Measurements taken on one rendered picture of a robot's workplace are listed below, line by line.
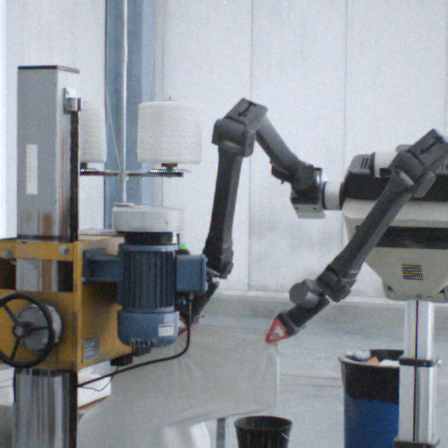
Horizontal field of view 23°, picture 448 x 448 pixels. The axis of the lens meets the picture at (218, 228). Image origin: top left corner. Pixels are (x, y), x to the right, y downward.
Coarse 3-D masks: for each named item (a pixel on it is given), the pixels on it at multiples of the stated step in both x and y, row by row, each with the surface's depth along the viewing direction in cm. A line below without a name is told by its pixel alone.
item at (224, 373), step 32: (160, 352) 305; (192, 352) 301; (224, 352) 298; (256, 352) 295; (128, 384) 308; (160, 384) 305; (192, 384) 302; (224, 384) 298; (256, 384) 295; (96, 416) 307; (128, 416) 304; (160, 416) 302; (192, 416) 299; (224, 416) 297
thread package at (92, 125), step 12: (84, 108) 284; (96, 108) 286; (84, 120) 284; (96, 120) 286; (84, 132) 284; (96, 132) 286; (84, 144) 284; (96, 144) 286; (84, 156) 284; (96, 156) 286
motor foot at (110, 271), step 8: (96, 248) 270; (104, 248) 274; (88, 256) 265; (96, 256) 268; (104, 256) 268; (112, 256) 268; (88, 264) 266; (96, 264) 268; (104, 264) 267; (112, 264) 266; (88, 272) 267; (96, 272) 268; (104, 272) 267; (112, 272) 267; (88, 280) 266; (96, 280) 266; (104, 280) 266; (112, 280) 266
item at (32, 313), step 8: (16, 312) 263; (24, 312) 262; (32, 312) 261; (40, 312) 259; (56, 312) 263; (24, 320) 262; (32, 320) 261; (40, 320) 260; (56, 320) 262; (56, 328) 261; (32, 336) 261; (40, 336) 261; (56, 336) 262; (24, 344) 262; (32, 344) 261; (40, 344) 261
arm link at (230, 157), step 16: (224, 144) 283; (224, 160) 282; (240, 160) 283; (224, 176) 284; (224, 192) 286; (224, 208) 288; (224, 224) 290; (208, 240) 294; (224, 240) 293; (208, 256) 297; (224, 256) 294
